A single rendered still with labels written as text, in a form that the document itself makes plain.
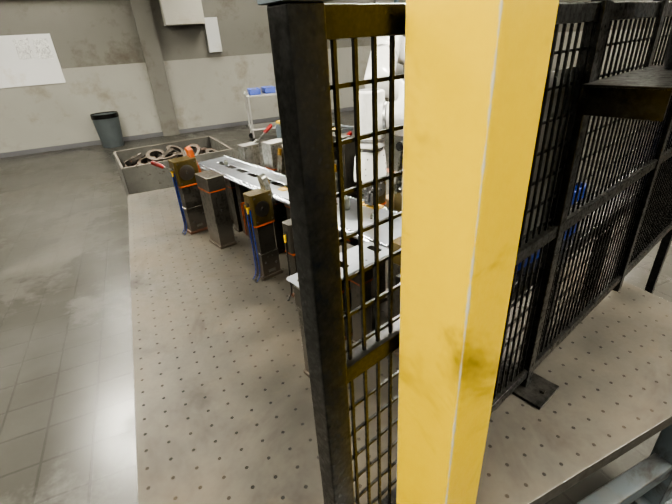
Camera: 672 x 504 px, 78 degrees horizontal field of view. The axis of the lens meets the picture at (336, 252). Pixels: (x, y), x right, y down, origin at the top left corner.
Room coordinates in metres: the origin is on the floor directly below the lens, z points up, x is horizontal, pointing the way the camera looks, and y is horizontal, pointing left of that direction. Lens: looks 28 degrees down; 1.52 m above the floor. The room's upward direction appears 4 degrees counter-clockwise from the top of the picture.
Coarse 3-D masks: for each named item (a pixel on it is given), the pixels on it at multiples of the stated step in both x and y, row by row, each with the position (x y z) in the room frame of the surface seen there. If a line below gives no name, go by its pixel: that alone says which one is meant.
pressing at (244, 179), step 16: (208, 160) 2.10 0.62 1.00; (240, 160) 2.04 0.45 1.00; (224, 176) 1.81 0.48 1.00; (240, 176) 1.78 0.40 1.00; (272, 176) 1.75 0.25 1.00; (272, 192) 1.54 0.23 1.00; (352, 208) 1.32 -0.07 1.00; (368, 208) 1.31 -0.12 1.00; (384, 208) 1.30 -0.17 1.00; (352, 224) 1.18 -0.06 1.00; (368, 224) 1.17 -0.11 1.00; (384, 224) 1.17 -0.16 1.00; (400, 224) 1.16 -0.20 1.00; (368, 240) 1.07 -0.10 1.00; (384, 240) 1.06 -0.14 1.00
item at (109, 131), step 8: (104, 112) 7.79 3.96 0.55; (112, 112) 7.80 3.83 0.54; (96, 120) 7.39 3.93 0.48; (104, 120) 7.39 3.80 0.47; (112, 120) 7.47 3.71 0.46; (96, 128) 7.43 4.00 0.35; (104, 128) 7.39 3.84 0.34; (112, 128) 7.45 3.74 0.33; (120, 128) 7.62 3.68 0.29; (104, 136) 7.40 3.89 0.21; (112, 136) 7.43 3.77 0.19; (120, 136) 7.56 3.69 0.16; (104, 144) 7.43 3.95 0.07; (112, 144) 7.43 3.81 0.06; (120, 144) 7.52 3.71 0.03
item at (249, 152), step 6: (240, 144) 2.15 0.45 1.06; (246, 144) 2.14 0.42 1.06; (252, 144) 2.13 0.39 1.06; (258, 144) 2.14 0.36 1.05; (240, 150) 2.12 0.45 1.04; (246, 150) 2.10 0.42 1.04; (252, 150) 2.12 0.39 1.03; (258, 150) 2.14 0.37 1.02; (240, 156) 2.13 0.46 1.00; (246, 156) 2.09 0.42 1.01; (252, 156) 2.12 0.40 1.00; (258, 156) 2.14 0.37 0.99; (252, 162) 2.11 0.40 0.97; (258, 162) 2.13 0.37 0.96; (252, 174) 2.11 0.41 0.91
